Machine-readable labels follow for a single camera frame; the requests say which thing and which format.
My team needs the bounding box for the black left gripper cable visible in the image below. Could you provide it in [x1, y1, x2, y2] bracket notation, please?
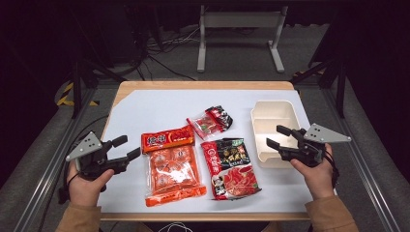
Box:
[38, 115, 110, 232]

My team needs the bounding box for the person's left hand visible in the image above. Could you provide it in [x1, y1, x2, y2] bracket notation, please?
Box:
[66, 160, 116, 208]

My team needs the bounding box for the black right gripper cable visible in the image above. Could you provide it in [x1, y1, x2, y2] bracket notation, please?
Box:
[324, 151, 340, 189]

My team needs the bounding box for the black tripod stand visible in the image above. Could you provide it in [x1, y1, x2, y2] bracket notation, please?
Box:
[289, 56, 348, 119]
[68, 56, 128, 120]

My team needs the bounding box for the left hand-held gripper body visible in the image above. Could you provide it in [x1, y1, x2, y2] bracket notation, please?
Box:
[65, 130, 130, 182]

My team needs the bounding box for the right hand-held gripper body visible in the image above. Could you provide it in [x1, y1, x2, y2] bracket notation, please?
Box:
[279, 123, 352, 168]

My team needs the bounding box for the red and black seasoning packet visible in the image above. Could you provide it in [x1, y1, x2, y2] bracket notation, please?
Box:
[200, 137, 263, 201]

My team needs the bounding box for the aluminium rail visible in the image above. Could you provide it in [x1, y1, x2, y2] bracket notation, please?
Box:
[322, 87, 402, 232]
[13, 86, 98, 232]

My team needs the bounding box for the bundle of floor cables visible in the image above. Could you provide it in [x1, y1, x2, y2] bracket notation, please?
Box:
[136, 27, 207, 82]

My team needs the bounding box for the small red clear packet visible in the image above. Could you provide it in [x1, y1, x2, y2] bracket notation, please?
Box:
[186, 104, 234, 141]

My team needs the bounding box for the white table mat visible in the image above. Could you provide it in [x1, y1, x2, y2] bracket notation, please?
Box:
[96, 89, 313, 215]

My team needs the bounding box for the thin white cable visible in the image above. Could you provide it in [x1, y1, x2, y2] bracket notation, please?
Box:
[157, 220, 195, 232]

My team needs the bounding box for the cream divided container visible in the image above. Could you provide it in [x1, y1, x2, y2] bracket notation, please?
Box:
[249, 100, 303, 169]

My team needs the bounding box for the person's right hand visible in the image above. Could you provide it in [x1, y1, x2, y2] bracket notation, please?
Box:
[289, 143, 337, 200]

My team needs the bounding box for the large orange seasoning packet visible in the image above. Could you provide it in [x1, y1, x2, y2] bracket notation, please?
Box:
[140, 125, 208, 208]

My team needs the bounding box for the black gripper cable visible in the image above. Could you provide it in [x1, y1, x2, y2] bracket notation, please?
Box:
[324, 151, 340, 189]
[38, 115, 110, 232]

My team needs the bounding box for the yellow and black floor tape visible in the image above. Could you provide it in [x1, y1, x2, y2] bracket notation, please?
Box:
[56, 81, 100, 107]

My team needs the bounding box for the grey metal stand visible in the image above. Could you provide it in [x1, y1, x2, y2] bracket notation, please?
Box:
[196, 4, 289, 73]

